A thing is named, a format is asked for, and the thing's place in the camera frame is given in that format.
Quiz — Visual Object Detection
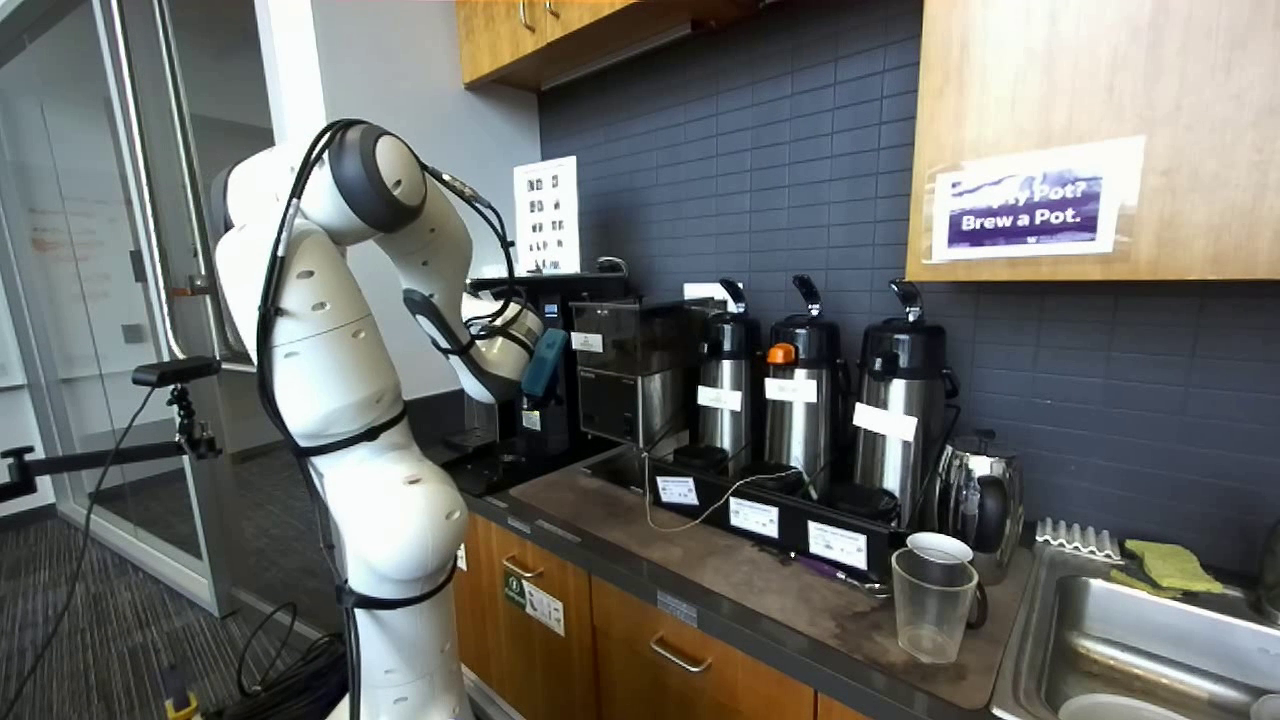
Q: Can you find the black Bunn coffee grinder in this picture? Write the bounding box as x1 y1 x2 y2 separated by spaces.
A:
565 297 703 454

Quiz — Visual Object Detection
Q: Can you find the tall black coffee brewer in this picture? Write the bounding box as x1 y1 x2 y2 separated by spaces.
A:
458 269 650 498

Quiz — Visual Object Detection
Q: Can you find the steel airpot with orange cap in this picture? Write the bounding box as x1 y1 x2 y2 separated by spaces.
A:
762 273 847 491

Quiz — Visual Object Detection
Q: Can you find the white paper chart sign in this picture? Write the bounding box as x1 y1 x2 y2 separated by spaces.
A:
509 151 586 278

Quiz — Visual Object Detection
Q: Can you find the black airpot rack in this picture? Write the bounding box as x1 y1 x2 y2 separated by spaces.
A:
645 448 913 589

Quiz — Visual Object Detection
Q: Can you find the green and white sticker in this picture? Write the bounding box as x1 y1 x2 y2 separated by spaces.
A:
502 563 573 639

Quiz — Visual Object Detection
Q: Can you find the wooden base cabinet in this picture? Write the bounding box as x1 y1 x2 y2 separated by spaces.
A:
453 508 918 720

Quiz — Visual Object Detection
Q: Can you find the black mug white interior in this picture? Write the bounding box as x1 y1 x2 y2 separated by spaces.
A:
901 526 995 633

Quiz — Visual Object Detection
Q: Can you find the clear plastic cup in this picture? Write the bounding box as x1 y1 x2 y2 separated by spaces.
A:
890 542 983 667

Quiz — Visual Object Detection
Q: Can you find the purple brew a pot sign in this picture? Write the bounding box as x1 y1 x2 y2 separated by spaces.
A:
923 130 1151 269

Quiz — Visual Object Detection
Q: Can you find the metal drying rack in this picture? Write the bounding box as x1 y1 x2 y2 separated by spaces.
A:
1032 516 1129 568

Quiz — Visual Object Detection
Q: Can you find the green cloth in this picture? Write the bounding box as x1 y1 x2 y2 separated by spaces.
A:
1120 531 1249 600

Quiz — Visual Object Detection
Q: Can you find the white dish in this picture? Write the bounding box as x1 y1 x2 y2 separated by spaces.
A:
1058 688 1193 720

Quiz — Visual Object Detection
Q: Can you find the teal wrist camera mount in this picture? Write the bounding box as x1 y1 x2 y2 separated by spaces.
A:
521 322 573 407

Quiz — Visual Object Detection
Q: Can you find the thin white cable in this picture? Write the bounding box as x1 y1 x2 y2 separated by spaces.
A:
645 462 793 540

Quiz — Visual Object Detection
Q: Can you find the metal drawer handle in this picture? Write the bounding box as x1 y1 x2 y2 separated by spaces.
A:
497 550 547 589
650 633 716 679

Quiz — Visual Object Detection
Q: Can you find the wooden wall cabinet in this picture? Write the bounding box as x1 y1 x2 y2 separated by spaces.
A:
906 0 1280 287
453 0 806 96

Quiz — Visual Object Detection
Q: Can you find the glass carafe black handle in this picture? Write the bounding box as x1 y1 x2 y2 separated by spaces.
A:
928 426 1027 560

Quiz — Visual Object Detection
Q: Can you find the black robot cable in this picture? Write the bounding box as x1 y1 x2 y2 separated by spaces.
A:
248 116 527 614

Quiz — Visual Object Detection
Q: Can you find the black camera stand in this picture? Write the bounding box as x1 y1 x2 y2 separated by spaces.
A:
0 347 227 508

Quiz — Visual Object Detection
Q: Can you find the glass door metal frame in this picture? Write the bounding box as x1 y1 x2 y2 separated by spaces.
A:
0 0 329 621

